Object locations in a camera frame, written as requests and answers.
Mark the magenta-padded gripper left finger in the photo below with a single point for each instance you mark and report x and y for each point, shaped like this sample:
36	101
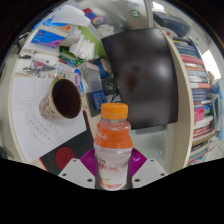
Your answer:
78	173

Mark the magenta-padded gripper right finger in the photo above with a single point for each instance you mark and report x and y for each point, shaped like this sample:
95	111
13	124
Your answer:
148	171

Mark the orange-capped drink bottle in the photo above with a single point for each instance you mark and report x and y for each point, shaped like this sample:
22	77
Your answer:
113	133

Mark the flat round red coaster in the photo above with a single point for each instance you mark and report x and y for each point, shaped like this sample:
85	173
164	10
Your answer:
65	157

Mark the black desk mat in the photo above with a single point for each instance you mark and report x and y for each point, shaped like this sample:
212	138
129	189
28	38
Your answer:
78	143

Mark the white paper sheet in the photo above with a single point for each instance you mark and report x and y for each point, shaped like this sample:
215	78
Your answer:
33	133

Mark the patterned ceramic mug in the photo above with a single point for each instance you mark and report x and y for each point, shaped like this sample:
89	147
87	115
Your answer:
66	98

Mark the blue circuit board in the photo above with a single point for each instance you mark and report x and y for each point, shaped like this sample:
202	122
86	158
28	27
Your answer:
99	99

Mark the shelf unit with books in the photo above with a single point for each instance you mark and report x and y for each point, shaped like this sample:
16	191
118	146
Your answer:
181	100

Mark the black computer monitor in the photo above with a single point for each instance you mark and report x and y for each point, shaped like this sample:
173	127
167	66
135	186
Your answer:
143	76

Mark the clear plastic box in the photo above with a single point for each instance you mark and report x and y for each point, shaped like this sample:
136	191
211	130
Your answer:
91	75

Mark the stack of white tissues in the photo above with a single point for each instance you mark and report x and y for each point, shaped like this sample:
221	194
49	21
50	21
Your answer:
83	48

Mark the blue plastic packet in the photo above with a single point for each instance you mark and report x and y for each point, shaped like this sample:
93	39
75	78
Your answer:
46	37

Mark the dark blue box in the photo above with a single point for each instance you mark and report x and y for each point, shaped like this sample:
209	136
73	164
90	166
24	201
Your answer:
173	23

